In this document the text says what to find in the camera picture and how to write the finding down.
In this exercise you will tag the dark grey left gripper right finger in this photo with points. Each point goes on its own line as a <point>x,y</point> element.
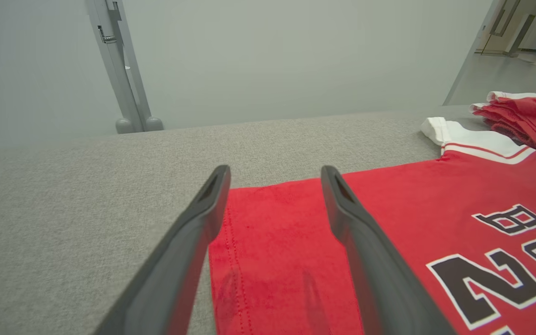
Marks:
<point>384,298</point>

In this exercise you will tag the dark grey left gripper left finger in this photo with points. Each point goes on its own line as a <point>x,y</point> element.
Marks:
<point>170,288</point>

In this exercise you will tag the red jersey with white sleeves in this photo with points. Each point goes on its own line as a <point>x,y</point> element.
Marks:
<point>277,232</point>

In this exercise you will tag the red shorts with white stripe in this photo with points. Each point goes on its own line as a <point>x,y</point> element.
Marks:
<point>528,121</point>

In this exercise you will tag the grey frame post with round feet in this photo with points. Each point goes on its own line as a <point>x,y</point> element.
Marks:
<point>123,70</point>

